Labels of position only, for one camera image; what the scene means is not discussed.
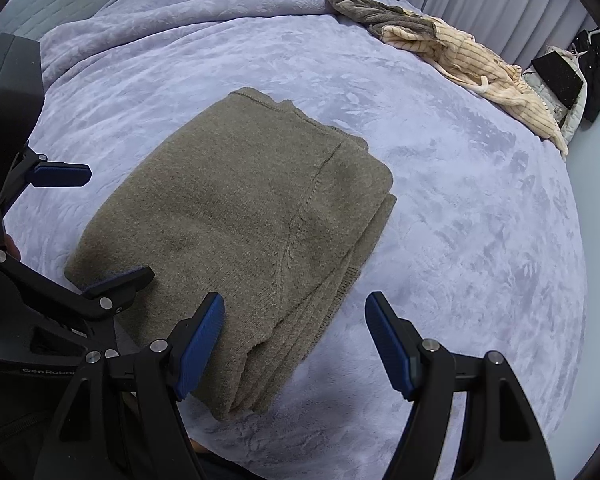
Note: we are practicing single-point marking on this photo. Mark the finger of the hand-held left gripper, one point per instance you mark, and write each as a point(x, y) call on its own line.
point(60, 174)
point(125, 280)

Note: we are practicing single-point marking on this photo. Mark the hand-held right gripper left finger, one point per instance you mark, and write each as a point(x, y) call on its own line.
point(200, 345)

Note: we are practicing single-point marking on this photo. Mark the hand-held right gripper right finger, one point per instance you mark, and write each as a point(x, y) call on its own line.
point(390, 350)

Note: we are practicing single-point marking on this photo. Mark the olive brown knit sweater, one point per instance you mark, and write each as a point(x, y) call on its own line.
point(230, 200)

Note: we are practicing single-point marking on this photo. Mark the lavender plush blanket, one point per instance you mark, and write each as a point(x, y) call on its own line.
point(455, 210)

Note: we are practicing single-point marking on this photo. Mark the cream striped garment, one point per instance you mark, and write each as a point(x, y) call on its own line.
point(470, 60)

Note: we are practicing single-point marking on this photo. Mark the black speckled garment piece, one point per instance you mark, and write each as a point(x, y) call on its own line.
point(555, 77)

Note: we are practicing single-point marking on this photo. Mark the brown fuzzy garment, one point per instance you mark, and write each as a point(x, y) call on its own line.
point(375, 12)

